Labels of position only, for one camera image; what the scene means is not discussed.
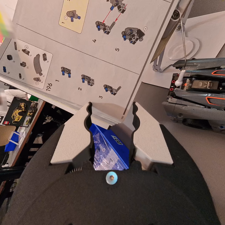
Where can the white metal book stand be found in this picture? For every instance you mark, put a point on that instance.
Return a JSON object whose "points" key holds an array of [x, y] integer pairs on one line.
{"points": [[202, 26]]}

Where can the crumpled clear plastic bags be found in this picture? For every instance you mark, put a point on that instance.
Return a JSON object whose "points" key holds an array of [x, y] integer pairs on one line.
{"points": [[105, 158]]}

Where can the white plastic bag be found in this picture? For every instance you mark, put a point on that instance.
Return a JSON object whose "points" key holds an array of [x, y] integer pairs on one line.
{"points": [[15, 95]]}

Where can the grey lego car model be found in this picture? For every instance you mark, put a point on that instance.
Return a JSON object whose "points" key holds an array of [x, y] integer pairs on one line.
{"points": [[193, 105]]}

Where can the blue bin with clear bracket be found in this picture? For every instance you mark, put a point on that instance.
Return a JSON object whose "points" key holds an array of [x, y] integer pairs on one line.
{"points": [[10, 145]]}

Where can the green box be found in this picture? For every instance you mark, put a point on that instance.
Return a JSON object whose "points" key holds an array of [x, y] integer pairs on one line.
{"points": [[33, 98]]}

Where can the blue plastic bin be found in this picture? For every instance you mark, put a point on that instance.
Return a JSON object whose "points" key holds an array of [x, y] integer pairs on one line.
{"points": [[98, 131]]}

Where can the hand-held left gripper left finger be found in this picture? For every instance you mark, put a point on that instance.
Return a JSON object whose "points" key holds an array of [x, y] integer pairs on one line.
{"points": [[73, 140]]}

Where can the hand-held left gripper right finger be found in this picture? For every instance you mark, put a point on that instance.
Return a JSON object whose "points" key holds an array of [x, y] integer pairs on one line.
{"points": [[151, 140]]}

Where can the yellow car picture booklet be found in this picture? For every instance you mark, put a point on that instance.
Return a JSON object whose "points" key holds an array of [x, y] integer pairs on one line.
{"points": [[19, 112]]}

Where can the open instruction booklet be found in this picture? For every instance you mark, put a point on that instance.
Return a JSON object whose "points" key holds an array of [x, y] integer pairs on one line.
{"points": [[87, 58]]}

